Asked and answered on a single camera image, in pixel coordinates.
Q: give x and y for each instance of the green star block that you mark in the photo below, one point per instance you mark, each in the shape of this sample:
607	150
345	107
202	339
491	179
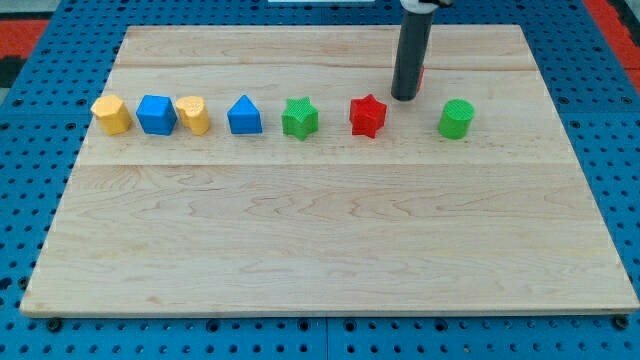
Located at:
300	118

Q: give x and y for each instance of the red star block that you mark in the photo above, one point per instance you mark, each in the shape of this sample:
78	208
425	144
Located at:
367	115

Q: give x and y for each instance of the yellow heart block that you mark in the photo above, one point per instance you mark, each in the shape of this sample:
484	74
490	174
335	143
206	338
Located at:
193	114

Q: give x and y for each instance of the wooden board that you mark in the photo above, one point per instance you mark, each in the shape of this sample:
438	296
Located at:
409	223

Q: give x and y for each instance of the blue triangle block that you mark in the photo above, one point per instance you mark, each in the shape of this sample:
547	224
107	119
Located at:
244	117

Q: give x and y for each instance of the green cylinder block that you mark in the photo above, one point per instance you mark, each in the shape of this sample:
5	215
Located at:
455	120

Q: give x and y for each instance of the red block behind pusher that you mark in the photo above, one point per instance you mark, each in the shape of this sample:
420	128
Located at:
420	80

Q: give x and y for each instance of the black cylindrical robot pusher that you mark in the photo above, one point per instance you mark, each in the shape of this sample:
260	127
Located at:
412	45

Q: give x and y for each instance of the blue cube block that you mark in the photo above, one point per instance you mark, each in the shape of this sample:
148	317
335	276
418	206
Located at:
156	115

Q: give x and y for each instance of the yellow hexagon block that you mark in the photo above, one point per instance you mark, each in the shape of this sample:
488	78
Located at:
112	114

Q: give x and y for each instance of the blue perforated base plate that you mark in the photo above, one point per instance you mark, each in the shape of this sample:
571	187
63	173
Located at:
45	116

